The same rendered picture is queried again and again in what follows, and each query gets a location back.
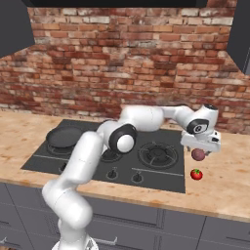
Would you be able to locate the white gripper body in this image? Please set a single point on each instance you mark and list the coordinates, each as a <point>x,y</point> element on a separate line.
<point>198,143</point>

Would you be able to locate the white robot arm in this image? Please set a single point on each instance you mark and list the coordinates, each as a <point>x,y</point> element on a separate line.
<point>81,162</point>

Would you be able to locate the purple onion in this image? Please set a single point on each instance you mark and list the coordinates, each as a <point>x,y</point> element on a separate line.
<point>198,155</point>

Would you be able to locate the red tomato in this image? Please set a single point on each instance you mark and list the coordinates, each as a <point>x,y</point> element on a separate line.
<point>196,174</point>

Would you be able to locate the black frying pan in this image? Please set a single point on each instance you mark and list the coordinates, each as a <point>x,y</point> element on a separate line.
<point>63,136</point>

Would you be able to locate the black gas hob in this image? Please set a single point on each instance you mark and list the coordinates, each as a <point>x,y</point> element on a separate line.
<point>156,169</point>

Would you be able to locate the black hob knob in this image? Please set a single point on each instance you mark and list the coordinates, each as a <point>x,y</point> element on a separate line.
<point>136,177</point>
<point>112,174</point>
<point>62,167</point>

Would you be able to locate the grey drawer front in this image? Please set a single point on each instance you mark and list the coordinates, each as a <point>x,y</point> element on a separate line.
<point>184,224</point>
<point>228,231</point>
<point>13,236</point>
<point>26,198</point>
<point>127,236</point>
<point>127,211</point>

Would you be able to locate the dark extractor hood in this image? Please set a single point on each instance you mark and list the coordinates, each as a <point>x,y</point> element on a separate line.
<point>114,3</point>

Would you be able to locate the dark wall cupboard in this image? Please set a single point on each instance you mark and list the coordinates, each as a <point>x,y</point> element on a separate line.
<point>14,26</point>
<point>240,32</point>

